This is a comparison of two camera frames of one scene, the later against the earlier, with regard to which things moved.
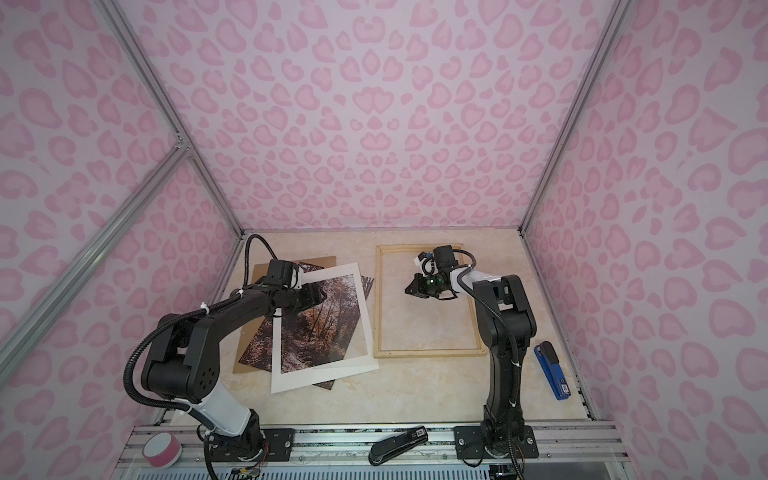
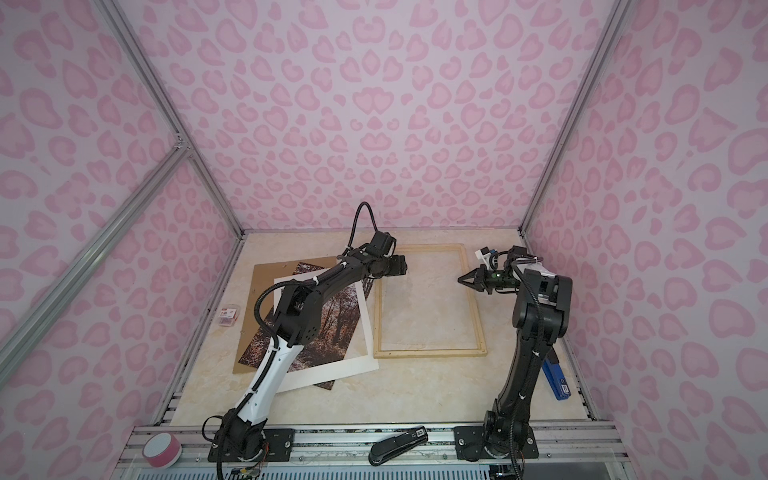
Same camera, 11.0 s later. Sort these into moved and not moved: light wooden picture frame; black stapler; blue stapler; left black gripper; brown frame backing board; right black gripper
Moved: right black gripper; left black gripper
Not moved: blue stapler; light wooden picture frame; brown frame backing board; black stapler
